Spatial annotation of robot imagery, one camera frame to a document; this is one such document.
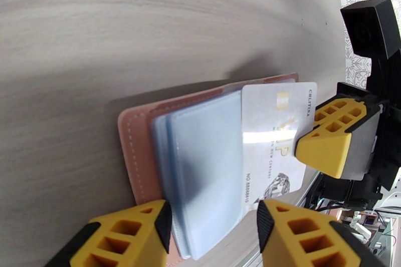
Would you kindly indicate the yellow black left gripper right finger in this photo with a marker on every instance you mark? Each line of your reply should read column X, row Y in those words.
column 307, row 241

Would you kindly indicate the white background machine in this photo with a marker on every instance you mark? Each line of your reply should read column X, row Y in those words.
column 391, row 202

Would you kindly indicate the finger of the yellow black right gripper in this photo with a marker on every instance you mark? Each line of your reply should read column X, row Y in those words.
column 347, row 105
column 325, row 156

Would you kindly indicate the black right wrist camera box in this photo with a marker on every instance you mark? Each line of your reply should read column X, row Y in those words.
column 369, row 31

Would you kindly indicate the pink card holder wallet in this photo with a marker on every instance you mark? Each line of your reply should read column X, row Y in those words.
column 206, row 156

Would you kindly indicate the white VIP card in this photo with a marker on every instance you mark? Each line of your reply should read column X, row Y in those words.
column 269, row 112

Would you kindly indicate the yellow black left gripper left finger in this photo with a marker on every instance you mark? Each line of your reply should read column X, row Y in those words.
column 125, row 238

